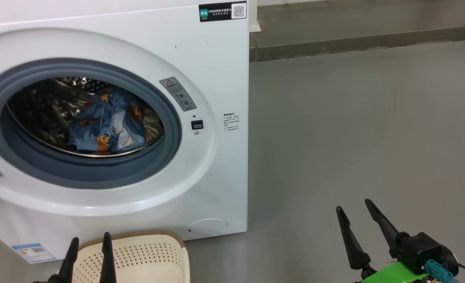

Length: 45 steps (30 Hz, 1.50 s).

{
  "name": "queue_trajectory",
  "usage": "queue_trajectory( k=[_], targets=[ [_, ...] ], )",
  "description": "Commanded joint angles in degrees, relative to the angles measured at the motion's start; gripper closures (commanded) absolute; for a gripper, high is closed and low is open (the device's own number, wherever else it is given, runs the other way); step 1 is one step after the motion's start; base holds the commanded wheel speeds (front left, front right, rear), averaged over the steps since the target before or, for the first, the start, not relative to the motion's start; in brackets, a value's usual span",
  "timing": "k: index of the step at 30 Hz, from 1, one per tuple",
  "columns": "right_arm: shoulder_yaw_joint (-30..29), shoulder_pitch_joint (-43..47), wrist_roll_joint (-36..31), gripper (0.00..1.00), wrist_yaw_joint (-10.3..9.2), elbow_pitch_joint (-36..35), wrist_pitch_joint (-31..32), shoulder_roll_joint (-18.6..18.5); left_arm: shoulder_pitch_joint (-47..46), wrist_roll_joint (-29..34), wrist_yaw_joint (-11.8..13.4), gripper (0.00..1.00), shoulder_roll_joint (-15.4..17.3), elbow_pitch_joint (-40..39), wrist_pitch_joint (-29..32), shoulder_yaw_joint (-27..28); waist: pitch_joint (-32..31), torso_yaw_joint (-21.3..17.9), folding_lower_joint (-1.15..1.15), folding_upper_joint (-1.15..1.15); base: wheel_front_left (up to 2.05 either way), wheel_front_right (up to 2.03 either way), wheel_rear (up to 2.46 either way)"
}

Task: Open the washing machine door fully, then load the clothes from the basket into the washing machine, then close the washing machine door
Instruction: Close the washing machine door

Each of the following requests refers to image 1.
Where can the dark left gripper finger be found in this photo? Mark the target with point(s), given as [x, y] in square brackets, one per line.
[107, 263]
[69, 267]

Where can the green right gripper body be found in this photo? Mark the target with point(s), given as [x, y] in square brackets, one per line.
[397, 275]

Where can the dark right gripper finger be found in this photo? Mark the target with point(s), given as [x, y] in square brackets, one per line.
[354, 247]
[385, 228]

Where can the blue bear print garment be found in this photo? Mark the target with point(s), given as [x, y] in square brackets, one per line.
[103, 125]

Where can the cream cartoon print garment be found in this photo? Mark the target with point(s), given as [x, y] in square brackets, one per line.
[154, 127]

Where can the grey rubber door gasket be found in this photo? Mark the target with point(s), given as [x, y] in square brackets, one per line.
[79, 173]

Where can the white front-load washing machine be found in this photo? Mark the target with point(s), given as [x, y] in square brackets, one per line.
[216, 177]

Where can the stainless steel washing machine drum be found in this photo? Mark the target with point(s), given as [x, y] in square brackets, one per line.
[40, 114]

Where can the blue energy label sticker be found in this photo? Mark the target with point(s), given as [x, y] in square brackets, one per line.
[34, 252]

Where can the cream perforated laundry basket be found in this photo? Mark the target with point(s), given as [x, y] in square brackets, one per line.
[146, 259]

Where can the round white drain filter cover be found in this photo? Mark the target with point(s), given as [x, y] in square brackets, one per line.
[208, 228]

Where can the grey warning label sticker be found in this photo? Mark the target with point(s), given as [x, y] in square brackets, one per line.
[177, 94]

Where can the black QR code sticker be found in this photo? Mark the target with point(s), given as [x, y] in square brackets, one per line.
[220, 11]

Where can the white plastic bracket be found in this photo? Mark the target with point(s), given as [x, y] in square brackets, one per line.
[255, 26]

